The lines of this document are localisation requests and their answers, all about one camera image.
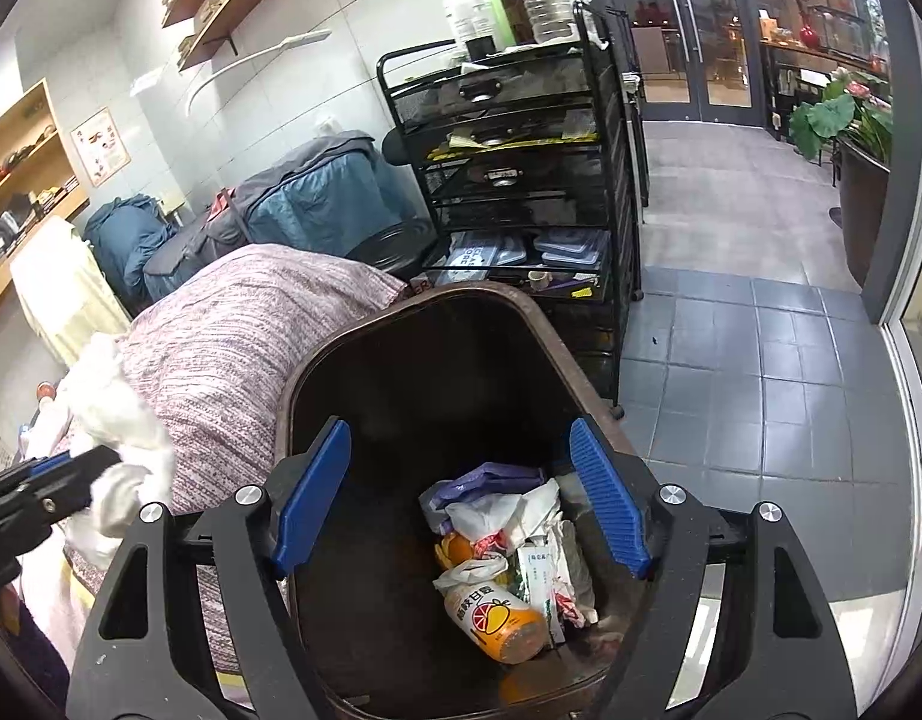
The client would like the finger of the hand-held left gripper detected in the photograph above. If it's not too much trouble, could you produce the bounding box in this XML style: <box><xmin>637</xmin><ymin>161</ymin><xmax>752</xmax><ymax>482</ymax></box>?
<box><xmin>24</xmin><ymin>445</ymin><xmax>125</xmax><ymax>520</ymax></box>
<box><xmin>12</xmin><ymin>451</ymin><xmax>80</xmax><ymax>480</ymax></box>

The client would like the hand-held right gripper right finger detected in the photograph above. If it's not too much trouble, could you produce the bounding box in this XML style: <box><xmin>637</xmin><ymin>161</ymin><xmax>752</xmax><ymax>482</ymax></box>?
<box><xmin>569</xmin><ymin>416</ymin><xmax>859</xmax><ymax>720</ymax></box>

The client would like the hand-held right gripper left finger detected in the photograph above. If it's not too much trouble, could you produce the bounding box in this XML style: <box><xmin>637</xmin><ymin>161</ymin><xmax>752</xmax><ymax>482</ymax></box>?
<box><xmin>67</xmin><ymin>418</ymin><xmax>353</xmax><ymax>720</ymax></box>

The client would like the white tissue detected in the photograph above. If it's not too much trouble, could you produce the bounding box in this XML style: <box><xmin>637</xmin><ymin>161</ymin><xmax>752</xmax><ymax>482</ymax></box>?
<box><xmin>56</xmin><ymin>330</ymin><xmax>178</xmax><ymax>571</ymax></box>

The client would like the purple plastic bag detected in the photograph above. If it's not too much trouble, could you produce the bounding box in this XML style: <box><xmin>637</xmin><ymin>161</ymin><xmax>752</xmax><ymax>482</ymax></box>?
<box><xmin>418</xmin><ymin>463</ymin><xmax>548</xmax><ymax>533</ymax></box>

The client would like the brown trash bin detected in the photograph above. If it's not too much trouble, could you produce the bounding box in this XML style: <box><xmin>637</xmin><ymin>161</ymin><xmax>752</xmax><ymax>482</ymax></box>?
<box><xmin>273</xmin><ymin>281</ymin><xmax>657</xmax><ymax>720</ymax></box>

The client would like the orange peel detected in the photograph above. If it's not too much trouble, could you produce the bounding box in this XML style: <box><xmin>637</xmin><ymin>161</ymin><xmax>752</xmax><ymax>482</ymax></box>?
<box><xmin>434</xmin><ymin>531</ymin><xmax>477</xmax><ymax>567</ymax></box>

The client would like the white orange drink bottle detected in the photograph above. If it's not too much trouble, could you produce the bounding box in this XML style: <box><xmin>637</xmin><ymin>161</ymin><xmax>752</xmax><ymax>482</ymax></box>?
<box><xmin>442</xmin><ymin>577</ymin><xmax>546</xmax><ymax>665</ymax></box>

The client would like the purple striped blanket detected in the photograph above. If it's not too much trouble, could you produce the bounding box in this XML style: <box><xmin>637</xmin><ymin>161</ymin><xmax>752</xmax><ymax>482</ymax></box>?
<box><xmin>59</xmin><ymin>244</ymin><xmax>413</xmax><ymax>683</ymax></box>

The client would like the cream hanging cloth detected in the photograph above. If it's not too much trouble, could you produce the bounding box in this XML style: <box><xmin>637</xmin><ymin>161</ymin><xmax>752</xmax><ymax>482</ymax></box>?
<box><xmin>11</xmin><ymin>216</ymin><xmax>132</xmax><ymax>368</ymax></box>

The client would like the blue cloth pile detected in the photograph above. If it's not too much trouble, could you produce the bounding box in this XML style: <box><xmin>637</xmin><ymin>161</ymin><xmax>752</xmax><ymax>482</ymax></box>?
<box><xmin>83</xmin><ymin>193</ymin><xmax>178</xmax><ymax>308</ymax></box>

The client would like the flat plastic pack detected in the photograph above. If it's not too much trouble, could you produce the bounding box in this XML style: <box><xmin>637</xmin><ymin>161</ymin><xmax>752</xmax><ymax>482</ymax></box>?
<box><xmin>442</xmin><ymin>232</ymin><xmax>529</xmax><ymax>271</ymax></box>
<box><xmin>531</xmin><ymin>229</ymin><xmax>612</xmax><ymax>267</ymax></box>

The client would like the black stool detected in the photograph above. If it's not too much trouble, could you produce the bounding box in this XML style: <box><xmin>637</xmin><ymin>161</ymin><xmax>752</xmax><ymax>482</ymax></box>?
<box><xmin>343</xmin><ymin>127</ymin><xmax>441</xmax><ymax>284</ymax></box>

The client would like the blue-skirted massage bed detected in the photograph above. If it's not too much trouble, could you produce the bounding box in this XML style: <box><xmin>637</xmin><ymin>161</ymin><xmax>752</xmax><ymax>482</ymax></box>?
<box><xmin>142</xmin><ymin>131</ymin><xmax>424</xmax><ymax>301</ymax></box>

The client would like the dark plant pot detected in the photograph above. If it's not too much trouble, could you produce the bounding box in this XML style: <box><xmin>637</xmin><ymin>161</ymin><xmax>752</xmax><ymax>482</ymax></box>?
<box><xmin>836</xmin><ymin>131</ymin><xmax>893</xmax><ymax>290</ymax></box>

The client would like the black mesh drawer cart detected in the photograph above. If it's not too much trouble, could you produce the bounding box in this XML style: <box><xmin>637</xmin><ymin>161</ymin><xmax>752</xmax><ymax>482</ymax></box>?
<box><xmin>376</xmin><ymin>4</ymin><xmax>649</xmax><ymax>421</ymax></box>

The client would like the white lamp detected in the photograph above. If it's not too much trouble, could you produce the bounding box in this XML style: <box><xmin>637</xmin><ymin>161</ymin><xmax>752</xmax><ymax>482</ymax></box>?
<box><xmin>187</xmin><ymin>28</ymin><xmax>333</xmax><ymax>117</ymax></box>

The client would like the potted green plant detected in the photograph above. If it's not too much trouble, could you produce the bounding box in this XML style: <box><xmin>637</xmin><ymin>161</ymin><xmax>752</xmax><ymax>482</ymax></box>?
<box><xmin>789</xmin><ymin>64</ymin><xmax>893</xmax><ymax>166</ymax></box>

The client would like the glass door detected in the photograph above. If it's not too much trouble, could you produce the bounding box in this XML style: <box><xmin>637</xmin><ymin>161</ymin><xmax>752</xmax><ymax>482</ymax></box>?
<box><xmin>591</xmin><ymin>0</ymin><xmax>765</xmax><ymax>121</ymax></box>

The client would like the dark pump bottle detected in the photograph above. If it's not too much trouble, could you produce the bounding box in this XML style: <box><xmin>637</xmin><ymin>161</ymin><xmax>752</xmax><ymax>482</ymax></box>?
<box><xmin>501</xmin><ymin>0</ymin><xmax>537</xmax><ymax>46</ymax></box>

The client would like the white pump bottle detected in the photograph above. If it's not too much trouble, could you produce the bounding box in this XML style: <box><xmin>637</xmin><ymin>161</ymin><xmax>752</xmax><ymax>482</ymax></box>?
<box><xmin>442</xmin><ymin>0</ymin><xmax>480</xmax><ymax>53</ymax></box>

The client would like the wall poster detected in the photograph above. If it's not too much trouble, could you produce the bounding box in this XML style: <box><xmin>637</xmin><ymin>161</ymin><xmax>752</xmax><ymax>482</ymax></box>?
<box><xmin>71</xmin><ymin>106</ymin><xmax>132</xmax><ymax>188</ymax></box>

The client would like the wooden wall cabinet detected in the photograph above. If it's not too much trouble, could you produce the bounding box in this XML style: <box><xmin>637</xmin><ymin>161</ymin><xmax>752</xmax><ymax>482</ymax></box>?
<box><xmin>0</xmin><ymin>79</ymin><xmax>91</xmax><ymax>323</ymax></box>

